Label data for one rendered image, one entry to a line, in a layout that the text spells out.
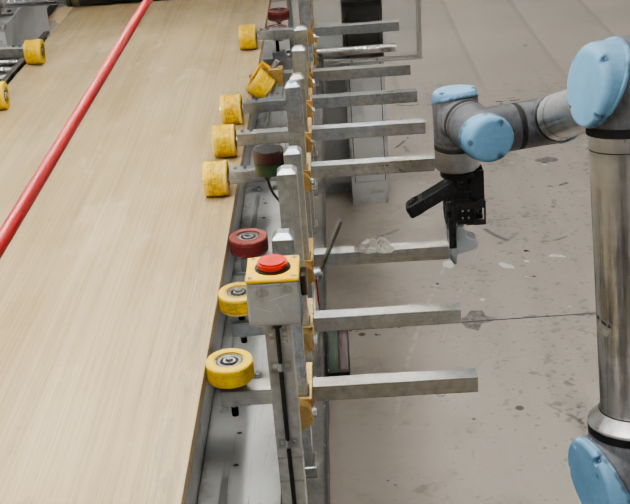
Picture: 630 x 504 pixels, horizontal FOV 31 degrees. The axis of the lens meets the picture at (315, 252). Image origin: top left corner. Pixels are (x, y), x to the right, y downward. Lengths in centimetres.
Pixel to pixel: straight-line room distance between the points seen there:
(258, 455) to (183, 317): 31
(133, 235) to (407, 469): 112
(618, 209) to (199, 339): 77
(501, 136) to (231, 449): 78
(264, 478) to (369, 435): 120
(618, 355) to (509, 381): 182
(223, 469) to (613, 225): 90
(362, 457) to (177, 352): 132
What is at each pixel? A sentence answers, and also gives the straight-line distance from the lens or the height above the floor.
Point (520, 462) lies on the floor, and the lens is 316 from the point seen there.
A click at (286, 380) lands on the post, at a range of 154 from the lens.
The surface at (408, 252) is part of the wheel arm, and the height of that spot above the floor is 85.
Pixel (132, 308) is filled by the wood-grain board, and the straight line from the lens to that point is 212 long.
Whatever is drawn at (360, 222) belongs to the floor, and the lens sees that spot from 459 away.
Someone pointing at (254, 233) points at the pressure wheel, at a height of 91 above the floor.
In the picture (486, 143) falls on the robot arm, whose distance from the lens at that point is 210.
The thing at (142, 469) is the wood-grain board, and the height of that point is 90.
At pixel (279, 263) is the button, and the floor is 123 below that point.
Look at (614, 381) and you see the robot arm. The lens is 172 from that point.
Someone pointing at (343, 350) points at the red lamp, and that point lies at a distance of 230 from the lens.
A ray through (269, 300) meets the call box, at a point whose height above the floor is 119.
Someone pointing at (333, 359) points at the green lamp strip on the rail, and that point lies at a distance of 227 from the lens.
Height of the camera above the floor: 187
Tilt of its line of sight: 25 degrees down
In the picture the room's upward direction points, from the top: 4 degrees counter-clockwise
